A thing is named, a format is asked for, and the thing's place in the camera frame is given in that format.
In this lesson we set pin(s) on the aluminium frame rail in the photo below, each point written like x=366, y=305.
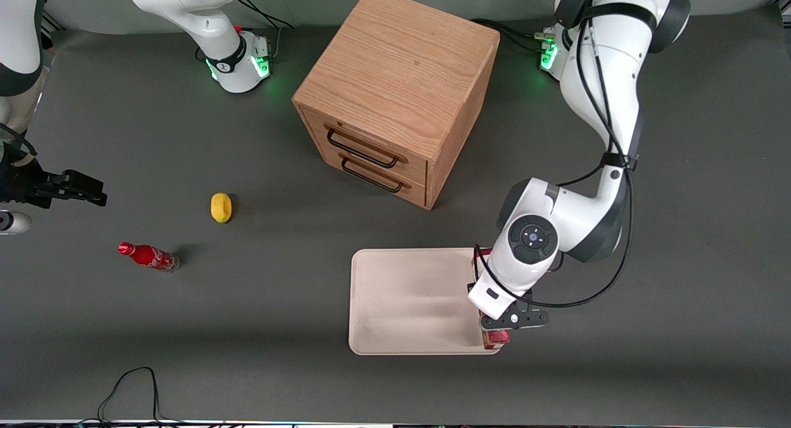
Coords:
x=782, y=5
x=52, y=21

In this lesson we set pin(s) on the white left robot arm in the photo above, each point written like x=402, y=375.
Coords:
x=605, y=88

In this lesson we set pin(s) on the wooden drawer cabinet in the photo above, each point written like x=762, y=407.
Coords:
x=401, y=63

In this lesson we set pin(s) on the yellow lemon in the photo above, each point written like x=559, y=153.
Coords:
x=221, y=207

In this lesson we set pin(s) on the red cola bottle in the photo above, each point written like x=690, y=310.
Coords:
x=148, y=255

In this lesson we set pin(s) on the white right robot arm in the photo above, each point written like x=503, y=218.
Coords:
x=204, y=20

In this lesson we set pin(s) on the wooden drawer front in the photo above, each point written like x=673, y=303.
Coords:
x=411, y=190
x=371, y=138

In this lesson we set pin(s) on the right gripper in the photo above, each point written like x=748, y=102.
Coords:
x=21, y=185

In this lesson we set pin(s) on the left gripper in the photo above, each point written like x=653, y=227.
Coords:
x=469, y=286

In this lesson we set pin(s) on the red cookie box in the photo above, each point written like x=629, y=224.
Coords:
x=496, y=338

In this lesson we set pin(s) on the beige plastic tray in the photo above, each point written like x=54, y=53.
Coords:
x=414, y=301

